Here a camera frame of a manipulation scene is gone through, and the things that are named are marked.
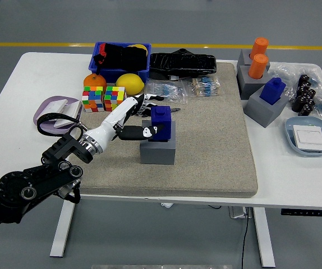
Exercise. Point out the grey seal holder block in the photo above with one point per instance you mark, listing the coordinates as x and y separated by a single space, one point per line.
262 113
158 154
243 59
248 87

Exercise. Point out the black table control panel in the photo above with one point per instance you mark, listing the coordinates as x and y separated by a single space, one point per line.
304 212

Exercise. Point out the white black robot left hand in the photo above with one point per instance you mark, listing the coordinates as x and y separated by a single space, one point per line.
110 120

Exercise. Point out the red object in bin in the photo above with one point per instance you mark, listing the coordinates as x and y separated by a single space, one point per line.
101 50

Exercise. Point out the orange fruit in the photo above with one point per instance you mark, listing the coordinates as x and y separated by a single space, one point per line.
93 81

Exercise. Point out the black slim hand tool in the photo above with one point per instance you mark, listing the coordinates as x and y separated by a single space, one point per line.
175 110

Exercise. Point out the white table leg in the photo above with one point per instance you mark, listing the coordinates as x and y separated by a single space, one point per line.
61 229
263 238

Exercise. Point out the colourful puzzle cube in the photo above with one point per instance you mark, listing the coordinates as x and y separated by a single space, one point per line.
92 99
114 96

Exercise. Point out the white switch panel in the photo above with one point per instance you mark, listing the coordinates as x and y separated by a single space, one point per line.
309 138
51 107
72 110

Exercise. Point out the blue plastic bin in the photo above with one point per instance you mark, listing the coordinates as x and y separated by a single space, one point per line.
113 74

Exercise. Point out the beige fabric mat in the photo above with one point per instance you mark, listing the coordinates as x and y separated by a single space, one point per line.
206 154

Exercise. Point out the orange round seal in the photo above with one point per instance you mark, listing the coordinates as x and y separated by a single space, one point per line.
257 67
259 46

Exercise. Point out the clear bag of resistors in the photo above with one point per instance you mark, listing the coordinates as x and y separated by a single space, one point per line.
206 85
169 89

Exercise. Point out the yellow lemon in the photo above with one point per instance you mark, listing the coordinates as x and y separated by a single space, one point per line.
131 82

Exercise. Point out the black capacitor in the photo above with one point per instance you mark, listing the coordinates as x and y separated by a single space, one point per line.
298 103
307 110
304 81
301 91
311 95

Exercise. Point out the blue square seal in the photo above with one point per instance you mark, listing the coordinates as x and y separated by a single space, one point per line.
271 92
163 123

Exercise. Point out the purple tray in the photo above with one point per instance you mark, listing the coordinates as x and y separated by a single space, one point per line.
70 99

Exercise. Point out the blue-grey tray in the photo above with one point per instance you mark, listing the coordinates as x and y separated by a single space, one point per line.
290 134

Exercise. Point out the small white bracket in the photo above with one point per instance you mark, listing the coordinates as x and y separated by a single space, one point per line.
167 205

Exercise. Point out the yellow object in bin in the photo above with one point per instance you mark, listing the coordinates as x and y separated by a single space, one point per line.
138 46

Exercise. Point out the black cloth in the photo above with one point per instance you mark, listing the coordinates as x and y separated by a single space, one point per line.
124 59

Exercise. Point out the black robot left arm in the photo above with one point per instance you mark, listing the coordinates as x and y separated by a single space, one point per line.
37 182

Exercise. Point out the clear plastic bag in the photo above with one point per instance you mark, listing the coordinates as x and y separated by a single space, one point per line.
284 73

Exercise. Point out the black wrapped keyboard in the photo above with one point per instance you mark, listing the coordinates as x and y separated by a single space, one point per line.
183 65

